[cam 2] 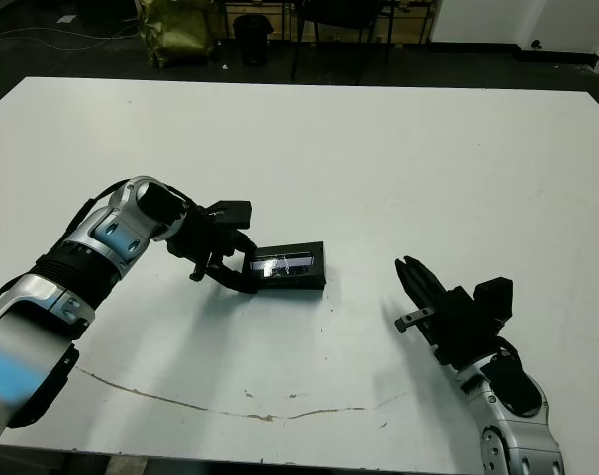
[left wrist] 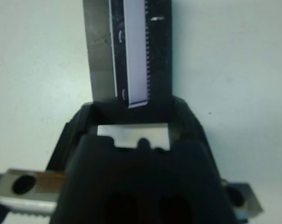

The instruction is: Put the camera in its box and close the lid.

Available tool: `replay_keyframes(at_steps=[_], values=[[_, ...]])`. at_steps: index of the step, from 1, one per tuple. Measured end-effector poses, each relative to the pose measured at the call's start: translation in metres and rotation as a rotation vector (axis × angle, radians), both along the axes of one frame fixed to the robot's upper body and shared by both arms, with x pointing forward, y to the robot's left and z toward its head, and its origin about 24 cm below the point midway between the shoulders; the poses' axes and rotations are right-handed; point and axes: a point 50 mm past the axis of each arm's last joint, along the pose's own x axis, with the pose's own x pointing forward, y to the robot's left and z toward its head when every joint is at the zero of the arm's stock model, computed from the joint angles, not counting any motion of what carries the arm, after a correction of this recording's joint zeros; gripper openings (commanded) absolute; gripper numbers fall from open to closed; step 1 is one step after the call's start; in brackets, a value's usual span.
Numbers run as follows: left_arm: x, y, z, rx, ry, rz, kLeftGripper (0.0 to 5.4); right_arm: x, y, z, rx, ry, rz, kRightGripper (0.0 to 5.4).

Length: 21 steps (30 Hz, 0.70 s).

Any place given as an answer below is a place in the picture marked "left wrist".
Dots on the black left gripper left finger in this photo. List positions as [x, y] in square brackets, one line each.
[68, 144]

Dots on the black box lid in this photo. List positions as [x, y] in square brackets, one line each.
[131, 58]

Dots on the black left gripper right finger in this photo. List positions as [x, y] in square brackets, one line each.
[196, 140]

